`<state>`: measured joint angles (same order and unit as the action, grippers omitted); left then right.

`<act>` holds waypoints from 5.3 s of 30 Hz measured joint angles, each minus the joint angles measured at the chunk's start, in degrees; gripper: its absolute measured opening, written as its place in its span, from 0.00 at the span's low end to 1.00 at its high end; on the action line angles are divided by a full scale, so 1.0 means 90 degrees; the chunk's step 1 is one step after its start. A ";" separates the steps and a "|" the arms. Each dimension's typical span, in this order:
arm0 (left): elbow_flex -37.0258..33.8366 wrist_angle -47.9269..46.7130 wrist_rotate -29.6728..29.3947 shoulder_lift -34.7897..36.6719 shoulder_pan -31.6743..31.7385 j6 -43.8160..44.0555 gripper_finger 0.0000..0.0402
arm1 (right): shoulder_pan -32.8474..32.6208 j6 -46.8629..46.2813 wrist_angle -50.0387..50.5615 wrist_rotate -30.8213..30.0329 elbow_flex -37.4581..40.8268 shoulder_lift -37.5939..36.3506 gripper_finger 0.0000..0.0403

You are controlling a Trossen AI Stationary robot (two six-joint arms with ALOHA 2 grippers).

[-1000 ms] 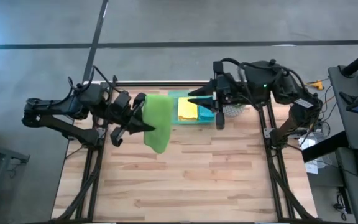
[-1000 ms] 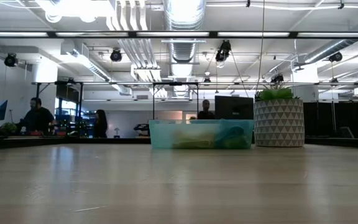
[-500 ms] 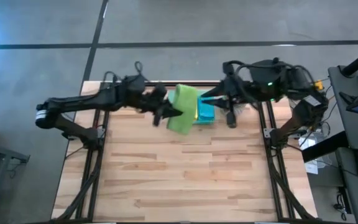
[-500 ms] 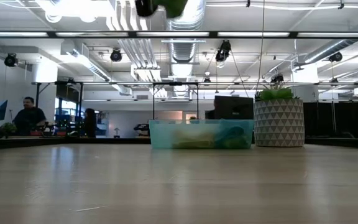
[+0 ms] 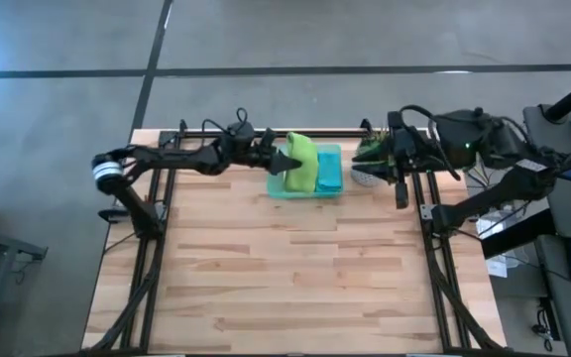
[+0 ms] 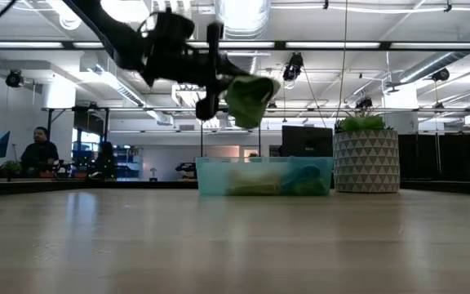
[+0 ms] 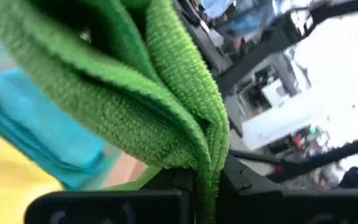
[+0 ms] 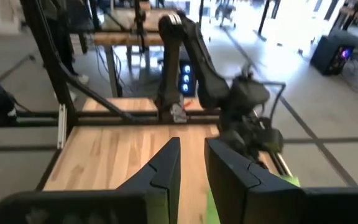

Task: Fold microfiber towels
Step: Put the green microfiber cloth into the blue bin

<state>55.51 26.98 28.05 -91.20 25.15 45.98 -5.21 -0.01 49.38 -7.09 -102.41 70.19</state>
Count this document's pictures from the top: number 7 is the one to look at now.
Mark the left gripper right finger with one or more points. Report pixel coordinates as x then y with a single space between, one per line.
232 186

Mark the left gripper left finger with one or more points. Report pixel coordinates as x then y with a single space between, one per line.
176 180

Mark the lime green microfiber towel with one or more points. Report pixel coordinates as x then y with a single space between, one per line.
120 109

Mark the teal microfiber towel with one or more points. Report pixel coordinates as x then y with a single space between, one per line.
42 130

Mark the yellow microfiber towel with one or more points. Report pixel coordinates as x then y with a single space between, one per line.
5 186

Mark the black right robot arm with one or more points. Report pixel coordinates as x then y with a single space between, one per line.
337 154

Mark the black metal table frame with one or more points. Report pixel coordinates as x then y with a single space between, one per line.
204 40

